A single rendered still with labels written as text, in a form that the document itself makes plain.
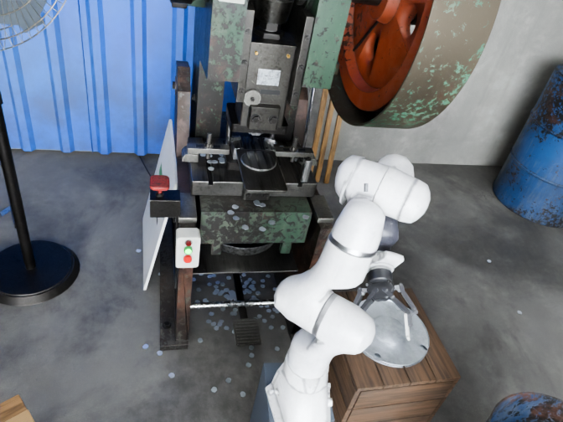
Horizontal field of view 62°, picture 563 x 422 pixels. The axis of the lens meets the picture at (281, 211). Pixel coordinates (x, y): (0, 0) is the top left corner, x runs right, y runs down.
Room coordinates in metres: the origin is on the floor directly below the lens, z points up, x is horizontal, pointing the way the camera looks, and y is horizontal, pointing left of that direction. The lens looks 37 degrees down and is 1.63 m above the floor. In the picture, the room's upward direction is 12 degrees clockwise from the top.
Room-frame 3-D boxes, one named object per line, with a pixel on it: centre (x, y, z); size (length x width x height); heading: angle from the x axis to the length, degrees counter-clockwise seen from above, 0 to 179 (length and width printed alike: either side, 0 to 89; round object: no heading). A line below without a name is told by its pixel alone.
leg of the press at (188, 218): (1.55, 0.45, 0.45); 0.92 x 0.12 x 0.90; 19
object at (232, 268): (1.51, 0.16, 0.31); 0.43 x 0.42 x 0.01; 109
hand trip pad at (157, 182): (1.18, 0.39, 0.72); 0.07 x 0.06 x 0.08; 19
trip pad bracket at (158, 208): (1.19, 0.37, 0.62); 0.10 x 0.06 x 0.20; 109
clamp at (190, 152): (1.45, 0.31, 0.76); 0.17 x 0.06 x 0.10; 109
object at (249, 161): (1.34, 0.10, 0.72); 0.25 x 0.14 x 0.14; 19
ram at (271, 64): (1.46, 0.14, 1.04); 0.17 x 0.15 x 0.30; 19
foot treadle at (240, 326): (1.38, 0.11, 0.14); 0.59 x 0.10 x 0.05; 19
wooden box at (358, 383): (1.12, -0.46, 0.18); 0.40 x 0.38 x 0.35; 19
